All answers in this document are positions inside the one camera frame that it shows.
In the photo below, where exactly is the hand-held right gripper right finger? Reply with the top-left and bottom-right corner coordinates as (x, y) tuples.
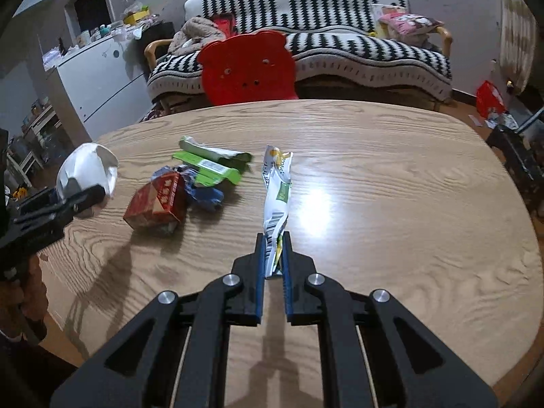
(280, 231), (498, 408)

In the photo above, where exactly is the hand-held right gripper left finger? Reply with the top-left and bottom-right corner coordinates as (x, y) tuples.
(50, 232), (267, 408)

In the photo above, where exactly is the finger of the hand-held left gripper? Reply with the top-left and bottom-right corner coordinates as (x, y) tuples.
(17, 188), (60, 215)
(55, 184), (107, 222)

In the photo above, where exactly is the red cardboard box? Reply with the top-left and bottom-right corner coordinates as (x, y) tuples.
(122, 172), (188, 237)

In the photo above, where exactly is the white and yellow wrapper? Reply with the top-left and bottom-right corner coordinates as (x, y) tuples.
(260, 144), (295, 280)

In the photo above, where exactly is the blue wrapper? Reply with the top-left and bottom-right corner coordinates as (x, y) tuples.
(152, 167), (224, 214)

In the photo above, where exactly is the green snack wrapper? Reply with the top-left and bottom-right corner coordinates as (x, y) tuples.
(172, 150), (244, 188)

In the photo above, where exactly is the person's left hand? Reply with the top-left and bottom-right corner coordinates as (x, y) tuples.
(0, 255), (48, 345)

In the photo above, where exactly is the white low shelf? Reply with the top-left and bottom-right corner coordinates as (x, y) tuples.
(6, 101), (61, 176)

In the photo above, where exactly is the white dresser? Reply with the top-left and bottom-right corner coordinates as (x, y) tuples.
(44, 33), (150, 137)

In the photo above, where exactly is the black cabinet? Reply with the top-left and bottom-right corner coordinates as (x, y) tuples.
(137, 21), (176, 75)

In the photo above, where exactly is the yellow box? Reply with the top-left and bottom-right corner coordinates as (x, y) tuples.
(122, 7), (151, 25)

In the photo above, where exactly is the beige clothing pile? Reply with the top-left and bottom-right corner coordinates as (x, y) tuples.
(169, 17), (227, 55)

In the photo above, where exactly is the wooden sofa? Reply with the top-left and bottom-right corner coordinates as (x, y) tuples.
(143, 0), (455, 115)

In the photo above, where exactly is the red bear-shaped chair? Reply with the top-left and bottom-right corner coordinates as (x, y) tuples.
(198, 30), (301, 107)

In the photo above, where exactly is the red cloth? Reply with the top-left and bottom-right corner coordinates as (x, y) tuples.
(210, 14), (235, 37)

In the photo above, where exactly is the black chair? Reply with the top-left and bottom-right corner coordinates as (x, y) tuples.
(486, 105), (544, 218)

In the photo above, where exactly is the black and white striped blanket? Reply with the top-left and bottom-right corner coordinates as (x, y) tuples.
(147, 0), (453, 100)

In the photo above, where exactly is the red plastic bag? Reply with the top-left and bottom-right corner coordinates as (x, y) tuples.
(475, 80), (507, 118)

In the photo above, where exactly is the pink printed cushion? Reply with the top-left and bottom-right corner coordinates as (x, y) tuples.
(377, 11), (445, 37)

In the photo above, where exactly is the striped curtain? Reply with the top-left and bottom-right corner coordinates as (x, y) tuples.
(498, 0), (539, 91)

